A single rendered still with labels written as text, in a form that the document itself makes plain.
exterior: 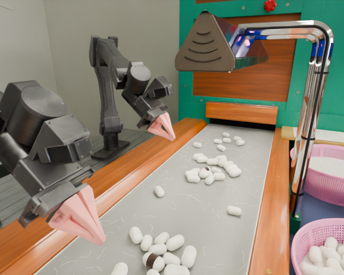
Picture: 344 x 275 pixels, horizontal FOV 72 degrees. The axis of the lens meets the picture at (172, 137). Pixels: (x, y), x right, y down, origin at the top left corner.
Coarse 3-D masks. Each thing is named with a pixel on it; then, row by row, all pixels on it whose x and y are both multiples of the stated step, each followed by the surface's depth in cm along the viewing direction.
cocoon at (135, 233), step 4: (132, 228) 44; (136, 228) 44; (132, 232) 43; (136, 232) 43; (140, 232) 43; (132, 236) 42; (136, 236) 42; (140, 236) 42; (132, 240) 42; (136, 240) 42; (140, 240) 42
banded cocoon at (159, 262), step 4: (148, 252) 38; (144, 256) 38; (148, 256) 38; (144, 260) 37; (156, 260) 37; (160, 260) 37; (144, 264) 38; (156, 264) 36; (160, 264) 37; (164, 264) 37; (156, 268) 36; (160, 268) 36
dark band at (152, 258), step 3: (150, 255) 38; (153, 255) 38; (156, 255) 38; (147, 258) 37; (150, 258) 37; (153, 258) 37; (156, 258) 37; (147, 261) 37; (150, 261) 37; (153, 261) 37; (147, 264) 37; (150, 264) 37; (150, 267) 37
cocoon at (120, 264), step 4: (116, 264) 36; (120, 264) 36; (124, 264) 36; (116, 268) 35; (120, 268) 35; (124, 268) 36; (112, 272) 35; (116, 272) 35; (120, 272) 35; (124, 272) 35
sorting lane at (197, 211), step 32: (224, 128) 110; (192, 160) 77; (256, 160) 77; (192, 192) 59; (224, 192) 59; (256, 192) 59; (128, 224) 48; (160, 224) 48; (192, 224) 48; (224, 224) 48; (256, 224) 48; (64, 256) 40; (96, 256) 40; (128, 256) 40; (224, 256) 40
